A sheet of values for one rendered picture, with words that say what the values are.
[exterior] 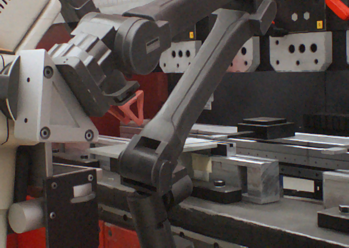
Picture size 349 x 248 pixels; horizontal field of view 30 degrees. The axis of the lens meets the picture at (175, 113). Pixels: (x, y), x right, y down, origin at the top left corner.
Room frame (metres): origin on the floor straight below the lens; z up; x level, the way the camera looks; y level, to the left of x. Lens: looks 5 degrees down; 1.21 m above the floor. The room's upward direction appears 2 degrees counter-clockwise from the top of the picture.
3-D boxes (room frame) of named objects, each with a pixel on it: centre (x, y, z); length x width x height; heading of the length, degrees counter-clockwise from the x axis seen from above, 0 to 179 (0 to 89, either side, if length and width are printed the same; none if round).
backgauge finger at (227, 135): (1.75, -0.19, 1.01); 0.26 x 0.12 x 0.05; 127
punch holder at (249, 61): (1.52, -0.16, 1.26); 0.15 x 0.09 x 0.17; 37
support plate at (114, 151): (1.57, 0.06, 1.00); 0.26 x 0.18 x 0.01; 127
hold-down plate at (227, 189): (1.59, -0.04, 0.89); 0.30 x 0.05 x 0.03; 37
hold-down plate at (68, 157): (2.10, 0.35, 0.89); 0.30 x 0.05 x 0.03; 37
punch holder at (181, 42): (1.68, -0.04, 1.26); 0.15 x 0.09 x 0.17; 37
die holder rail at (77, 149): (2.09, 0.28, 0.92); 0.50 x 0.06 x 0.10; 37
